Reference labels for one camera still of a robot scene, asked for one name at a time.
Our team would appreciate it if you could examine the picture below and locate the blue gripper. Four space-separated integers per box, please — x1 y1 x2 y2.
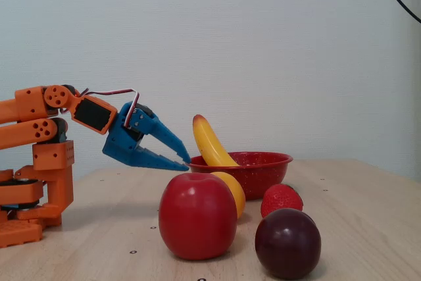
101 101 192 172

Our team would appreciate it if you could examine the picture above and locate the yellow toy banana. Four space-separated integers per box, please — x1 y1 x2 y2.
192 114 241 168

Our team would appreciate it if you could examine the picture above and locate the red speckled enamel bowl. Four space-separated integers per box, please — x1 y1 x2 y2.
187 151 294 201

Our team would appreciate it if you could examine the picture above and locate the red toy apple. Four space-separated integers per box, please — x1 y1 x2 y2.
158 172 238 261

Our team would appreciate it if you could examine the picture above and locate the yellow-orange toy peach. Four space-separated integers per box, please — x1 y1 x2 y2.
210 171 247 219

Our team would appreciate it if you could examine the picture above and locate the red toy strawberry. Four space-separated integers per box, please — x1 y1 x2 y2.
260 184 304 218

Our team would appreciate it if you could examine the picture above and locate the dark purple toy plum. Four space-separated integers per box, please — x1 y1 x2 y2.
255 207 322 280

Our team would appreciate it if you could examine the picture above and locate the white red black servo cable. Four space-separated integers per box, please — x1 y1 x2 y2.
77 88 141 129

